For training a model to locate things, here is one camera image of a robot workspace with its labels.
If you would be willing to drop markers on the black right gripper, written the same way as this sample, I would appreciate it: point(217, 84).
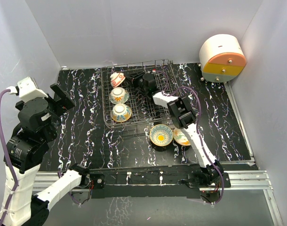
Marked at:
point(135, 77)

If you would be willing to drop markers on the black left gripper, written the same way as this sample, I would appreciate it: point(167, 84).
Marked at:
point(64, 102)

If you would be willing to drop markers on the red orange floral bowl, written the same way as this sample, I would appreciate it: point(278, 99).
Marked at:
point(117, 78)

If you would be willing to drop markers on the yellow rim leaf bowl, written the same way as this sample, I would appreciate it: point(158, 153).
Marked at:
point(118, 95)

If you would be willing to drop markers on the blue and yellow patterned bowl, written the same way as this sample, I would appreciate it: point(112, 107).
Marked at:
point(121, 113)

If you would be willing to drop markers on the blue scalloped sun bowl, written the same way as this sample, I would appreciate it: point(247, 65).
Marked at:
point(161, 135)

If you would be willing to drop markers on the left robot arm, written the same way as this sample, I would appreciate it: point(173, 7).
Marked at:
point(38, 113)

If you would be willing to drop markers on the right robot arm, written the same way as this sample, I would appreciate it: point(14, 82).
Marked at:
point(183, 116)

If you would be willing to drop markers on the orange flower leaf bowl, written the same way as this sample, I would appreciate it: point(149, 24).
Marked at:
point(180, 137)

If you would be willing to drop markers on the round pastel drawer cabinet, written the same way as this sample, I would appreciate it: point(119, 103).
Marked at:
point(221, 58)

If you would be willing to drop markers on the grey wire dish rack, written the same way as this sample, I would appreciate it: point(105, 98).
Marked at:
point(143, 110)

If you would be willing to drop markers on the aluminium rail frame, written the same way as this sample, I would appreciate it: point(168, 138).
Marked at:
point(84, 138)

